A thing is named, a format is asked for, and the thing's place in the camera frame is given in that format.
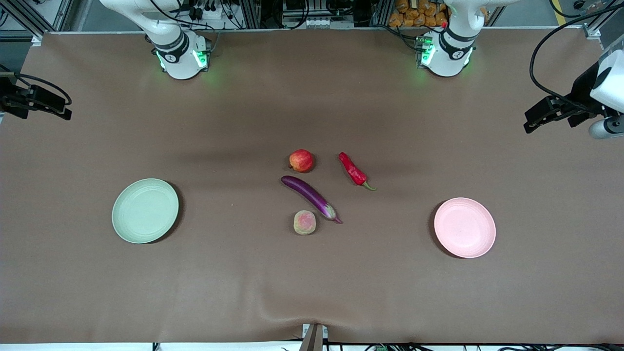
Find red chili pepper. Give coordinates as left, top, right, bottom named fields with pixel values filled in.
left=338, top=152, right=377, bottom=192

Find red pomegranate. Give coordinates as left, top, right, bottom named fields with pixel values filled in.
left=289, top=149, right=315, bottom=174

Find purple eggplant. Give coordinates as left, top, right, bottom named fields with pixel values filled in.
left=281, top=175, right=343, bottom=225

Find yellow-pink peach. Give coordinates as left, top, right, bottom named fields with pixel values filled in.
left=293, top=210, right=317, bottom=235

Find pink round plate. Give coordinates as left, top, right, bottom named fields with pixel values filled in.
left=434, top=197, right=497, bottom=259

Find pale green round plate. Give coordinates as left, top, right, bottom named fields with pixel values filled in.
left=112, top=178, right=180, bottom=244

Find pile of orange items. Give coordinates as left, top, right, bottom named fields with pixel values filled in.
left=389, top=0, right=448, bottom=28

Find white power strip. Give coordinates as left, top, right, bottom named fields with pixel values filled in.
left=188, top=0, right=230, bottom=20

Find gray equipment box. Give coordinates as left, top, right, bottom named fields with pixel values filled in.
left=282, top=0, right=355, bottom=29

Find brown table mat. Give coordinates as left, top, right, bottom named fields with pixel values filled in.
left=0, top=28, right=624, bottom=344

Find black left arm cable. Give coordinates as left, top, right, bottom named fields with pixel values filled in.
left=530, top=2, right=624, bottom=115

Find aluminium frame post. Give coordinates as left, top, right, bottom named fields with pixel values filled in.
left=0, top=0, right=49, bottom=39

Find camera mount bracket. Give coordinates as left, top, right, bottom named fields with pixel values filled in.
left=298, top=323, right=329, bottom=351

